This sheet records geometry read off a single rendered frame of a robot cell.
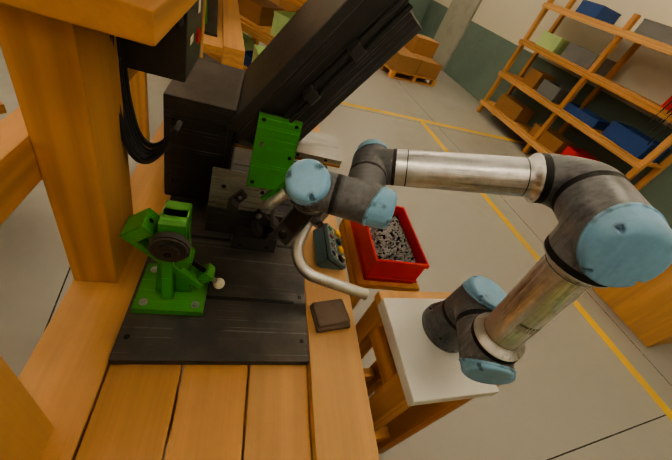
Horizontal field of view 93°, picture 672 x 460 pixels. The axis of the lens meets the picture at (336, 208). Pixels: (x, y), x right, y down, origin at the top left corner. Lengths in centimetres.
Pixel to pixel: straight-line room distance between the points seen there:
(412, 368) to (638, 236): 61
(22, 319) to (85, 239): 121
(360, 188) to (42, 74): 49
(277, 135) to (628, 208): 72
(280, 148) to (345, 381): 61
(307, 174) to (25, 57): 41
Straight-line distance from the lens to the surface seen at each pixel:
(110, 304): 93
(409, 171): 64
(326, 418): 83
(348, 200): 53
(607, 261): 61
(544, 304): 71
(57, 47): 61
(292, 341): 86
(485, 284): 96
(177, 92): 96
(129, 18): 46
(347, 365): 88
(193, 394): 82
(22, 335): 199
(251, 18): 399
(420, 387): 97
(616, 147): 580
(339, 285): 87
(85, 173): 72
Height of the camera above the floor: 166
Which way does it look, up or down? 38 degrees down
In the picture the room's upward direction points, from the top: 24 degrees clockwise
